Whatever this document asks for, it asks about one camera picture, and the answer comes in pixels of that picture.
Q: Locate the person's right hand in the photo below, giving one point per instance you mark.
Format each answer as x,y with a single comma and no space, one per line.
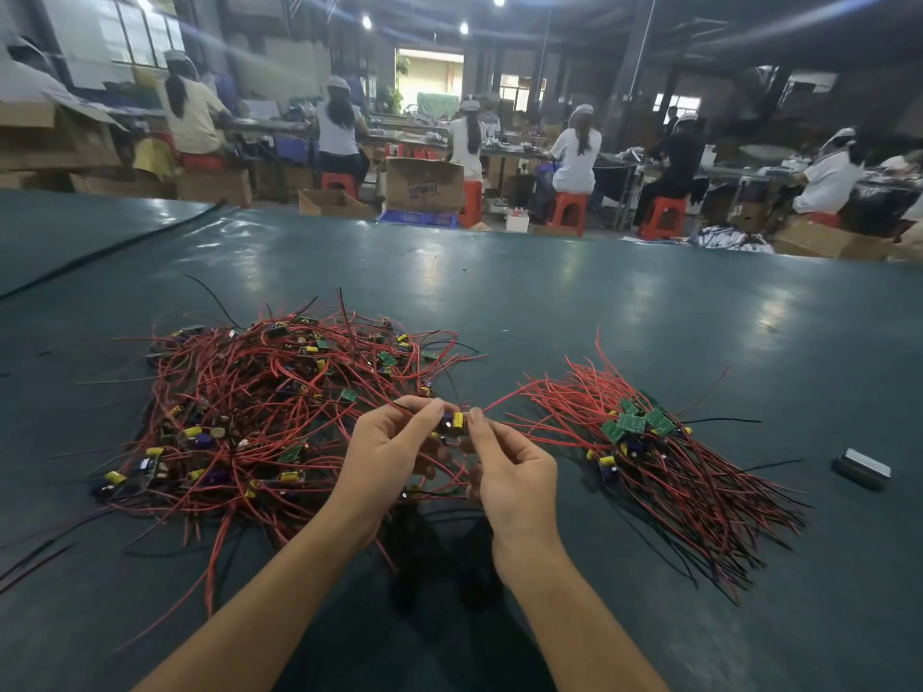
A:
516,497

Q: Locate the person's left hand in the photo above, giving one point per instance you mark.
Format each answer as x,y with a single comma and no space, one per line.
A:
378,468

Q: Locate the person's right forearm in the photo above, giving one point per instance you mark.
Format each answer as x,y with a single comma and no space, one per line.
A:
577,634

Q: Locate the person's left forearm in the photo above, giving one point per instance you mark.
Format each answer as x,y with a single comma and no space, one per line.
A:
253,620

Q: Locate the blue plastic crate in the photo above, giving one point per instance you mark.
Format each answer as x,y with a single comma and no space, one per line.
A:
418,217

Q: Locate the red plastic stool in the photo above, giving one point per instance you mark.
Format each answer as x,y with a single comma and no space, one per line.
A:
822,220
472,203
202,160
339,183
570,213
664,219

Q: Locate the dark green table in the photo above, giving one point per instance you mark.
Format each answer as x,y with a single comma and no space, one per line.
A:
750,324

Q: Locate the heap of black white items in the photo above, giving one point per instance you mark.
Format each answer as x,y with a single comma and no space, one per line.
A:
731,239

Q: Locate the small black grey block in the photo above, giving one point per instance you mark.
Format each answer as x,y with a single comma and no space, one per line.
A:
861,468

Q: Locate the yellow sack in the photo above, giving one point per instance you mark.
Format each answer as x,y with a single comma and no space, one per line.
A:
155,157

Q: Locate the large open cardboard box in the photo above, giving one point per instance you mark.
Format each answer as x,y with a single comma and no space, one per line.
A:
58,135

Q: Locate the grid window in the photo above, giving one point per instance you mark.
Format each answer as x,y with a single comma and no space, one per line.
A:
140,29

